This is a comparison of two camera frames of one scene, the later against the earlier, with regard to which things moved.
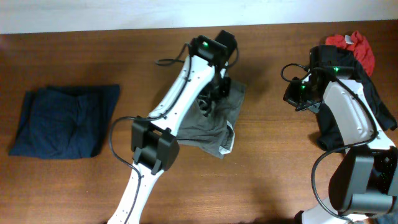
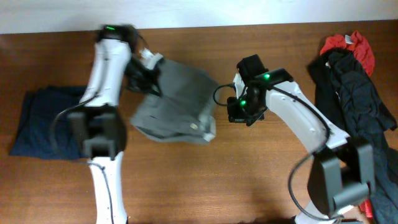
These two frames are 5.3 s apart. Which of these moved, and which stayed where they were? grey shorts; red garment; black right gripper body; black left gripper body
Moved: grey shorts; black left gripper body; black right gripper body
Stayed: red garment
